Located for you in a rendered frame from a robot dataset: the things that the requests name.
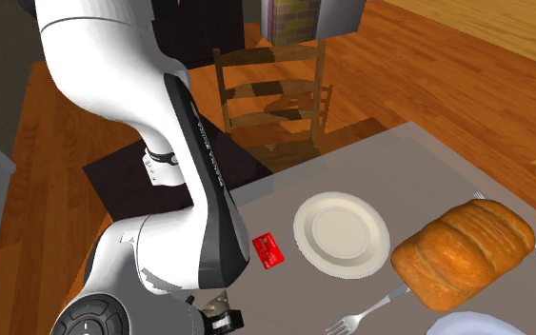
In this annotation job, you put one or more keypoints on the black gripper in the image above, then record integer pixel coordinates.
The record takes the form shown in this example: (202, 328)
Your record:
(226, 321)

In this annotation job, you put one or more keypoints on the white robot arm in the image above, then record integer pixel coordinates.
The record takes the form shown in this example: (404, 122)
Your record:
(109, 69)

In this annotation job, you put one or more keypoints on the red card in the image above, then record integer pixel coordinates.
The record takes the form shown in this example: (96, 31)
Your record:
(268, 250)

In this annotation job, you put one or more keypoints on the cream round plate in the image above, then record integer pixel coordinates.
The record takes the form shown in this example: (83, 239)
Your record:
(341, 234)

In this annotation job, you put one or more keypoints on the dark robot stand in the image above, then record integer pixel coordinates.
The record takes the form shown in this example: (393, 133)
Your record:
(123, 185)

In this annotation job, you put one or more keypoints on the grey table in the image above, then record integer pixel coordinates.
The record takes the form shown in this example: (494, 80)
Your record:
(388, 162)

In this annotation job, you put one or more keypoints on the brown bread loaf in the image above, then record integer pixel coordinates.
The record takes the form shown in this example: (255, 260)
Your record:
(462, 250)

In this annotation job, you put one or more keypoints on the pale blue plate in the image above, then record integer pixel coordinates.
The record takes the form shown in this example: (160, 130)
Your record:
(474, 325)

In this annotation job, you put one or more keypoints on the wooden ladder-back chair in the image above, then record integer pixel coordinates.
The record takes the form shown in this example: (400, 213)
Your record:
(267, 55)

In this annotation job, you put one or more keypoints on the dark cabinet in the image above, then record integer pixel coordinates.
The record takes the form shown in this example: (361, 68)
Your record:
(198, 32)

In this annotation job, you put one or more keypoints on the brick patterned grey box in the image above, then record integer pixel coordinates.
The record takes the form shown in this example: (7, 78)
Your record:
(295, 21)

